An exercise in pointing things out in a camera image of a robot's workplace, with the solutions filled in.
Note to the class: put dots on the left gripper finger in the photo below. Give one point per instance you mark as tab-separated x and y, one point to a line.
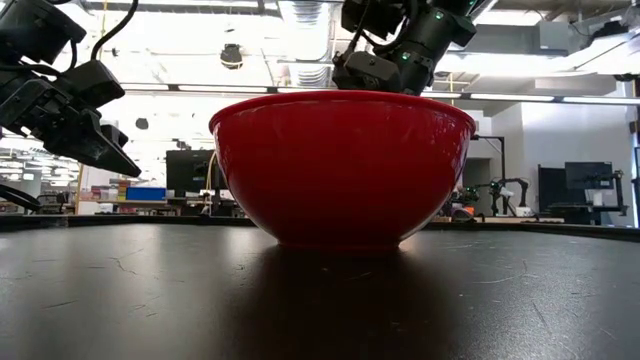
87	145
116	135

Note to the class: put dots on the red plastic bowl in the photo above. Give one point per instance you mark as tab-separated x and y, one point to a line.
340	170

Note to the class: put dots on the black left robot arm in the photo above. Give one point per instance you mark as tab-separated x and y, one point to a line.
35	27

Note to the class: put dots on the small black background robot arm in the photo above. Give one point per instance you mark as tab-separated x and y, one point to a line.
515	187

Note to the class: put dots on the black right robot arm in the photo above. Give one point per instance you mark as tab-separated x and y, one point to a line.
435	35

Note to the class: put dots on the blue storage bin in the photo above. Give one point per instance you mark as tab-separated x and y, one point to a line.
146	194

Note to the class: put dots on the large black monitor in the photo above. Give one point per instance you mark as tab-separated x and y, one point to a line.
187	170

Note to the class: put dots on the round black ceiling fixture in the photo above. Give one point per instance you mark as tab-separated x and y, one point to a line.
231	56

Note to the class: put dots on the long ceiling light strip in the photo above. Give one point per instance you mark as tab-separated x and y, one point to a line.
510	97

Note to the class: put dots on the dark computer screen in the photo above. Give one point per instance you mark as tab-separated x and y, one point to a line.
551	187

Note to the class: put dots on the black monitor on stand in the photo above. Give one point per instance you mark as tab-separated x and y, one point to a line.
589	175

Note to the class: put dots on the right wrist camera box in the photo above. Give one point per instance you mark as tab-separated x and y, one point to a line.
370	15

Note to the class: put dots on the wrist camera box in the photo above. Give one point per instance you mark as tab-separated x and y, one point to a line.
370	15
92	82

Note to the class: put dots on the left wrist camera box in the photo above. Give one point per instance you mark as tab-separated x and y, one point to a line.
92	82

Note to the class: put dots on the silver ceiling air duct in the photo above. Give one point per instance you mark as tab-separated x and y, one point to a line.
307	40

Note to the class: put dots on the black metal frame stand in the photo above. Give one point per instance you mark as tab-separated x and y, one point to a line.
495	150

